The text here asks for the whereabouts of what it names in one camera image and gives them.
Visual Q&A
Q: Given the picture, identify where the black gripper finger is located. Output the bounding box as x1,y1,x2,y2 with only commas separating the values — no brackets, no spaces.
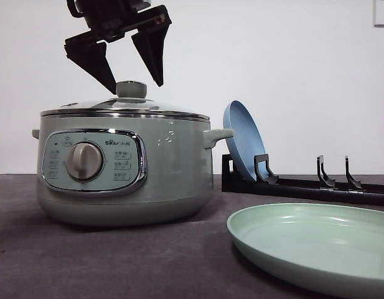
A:
131,23,172,87
64,31,116,94

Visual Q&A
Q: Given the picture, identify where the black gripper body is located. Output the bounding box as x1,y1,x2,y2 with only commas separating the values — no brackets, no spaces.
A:
67,0,172,41

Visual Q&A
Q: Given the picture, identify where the glass steamer lid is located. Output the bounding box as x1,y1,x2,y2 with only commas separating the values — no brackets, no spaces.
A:
39,81,210,122

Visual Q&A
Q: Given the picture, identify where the green plate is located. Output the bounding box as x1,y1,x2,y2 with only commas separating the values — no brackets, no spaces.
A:
227,202,384,299

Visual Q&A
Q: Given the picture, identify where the green electric steamer pot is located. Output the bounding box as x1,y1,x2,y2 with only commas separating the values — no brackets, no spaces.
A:
32,115,234,227

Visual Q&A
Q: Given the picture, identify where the blue plate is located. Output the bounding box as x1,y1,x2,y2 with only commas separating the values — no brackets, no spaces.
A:
223,100,268,181

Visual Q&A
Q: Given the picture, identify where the black plate rack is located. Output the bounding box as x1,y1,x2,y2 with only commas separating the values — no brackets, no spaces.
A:
222,154,384,206

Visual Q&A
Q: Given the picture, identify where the white wall socket right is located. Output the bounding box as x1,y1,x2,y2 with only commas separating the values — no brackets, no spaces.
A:
374,0,384,27

